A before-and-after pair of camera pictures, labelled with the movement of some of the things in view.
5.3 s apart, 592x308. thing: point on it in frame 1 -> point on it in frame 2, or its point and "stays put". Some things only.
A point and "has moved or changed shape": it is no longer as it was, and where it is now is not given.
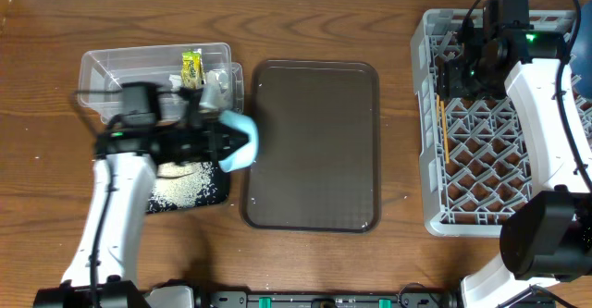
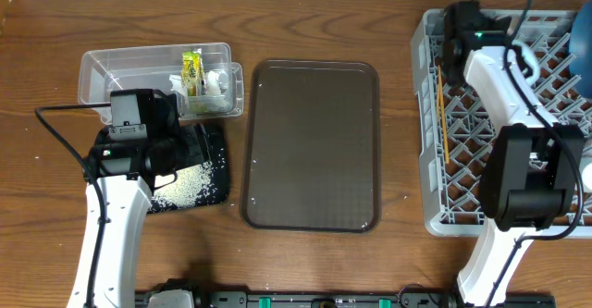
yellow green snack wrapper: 192,72 stays put
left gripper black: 212,141 -> 193,141
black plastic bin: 184,184 stays put
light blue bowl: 246,155 has moved or changed shape
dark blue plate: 582,59 stays put
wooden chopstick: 447,154 stays put
